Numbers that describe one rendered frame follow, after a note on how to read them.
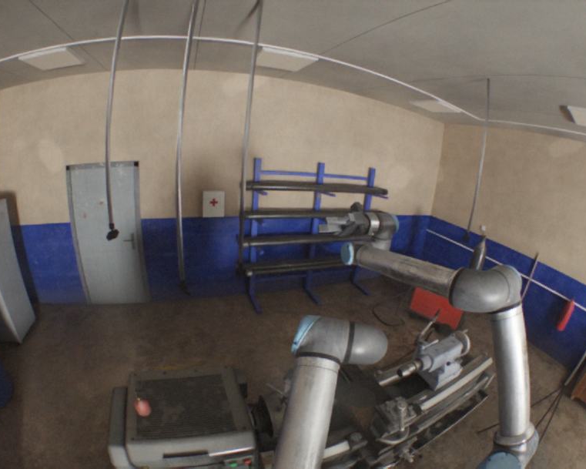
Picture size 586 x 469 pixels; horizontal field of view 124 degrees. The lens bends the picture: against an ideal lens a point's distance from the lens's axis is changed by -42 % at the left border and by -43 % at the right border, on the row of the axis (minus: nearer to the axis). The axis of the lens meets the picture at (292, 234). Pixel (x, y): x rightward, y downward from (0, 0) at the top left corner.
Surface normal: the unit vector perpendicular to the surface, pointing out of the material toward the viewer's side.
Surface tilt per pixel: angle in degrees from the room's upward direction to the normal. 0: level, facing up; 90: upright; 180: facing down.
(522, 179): 90
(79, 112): 90
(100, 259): 90
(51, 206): 90
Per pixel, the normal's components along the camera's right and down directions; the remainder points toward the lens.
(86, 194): 0.37, 0.32
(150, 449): 0.33, -0.44
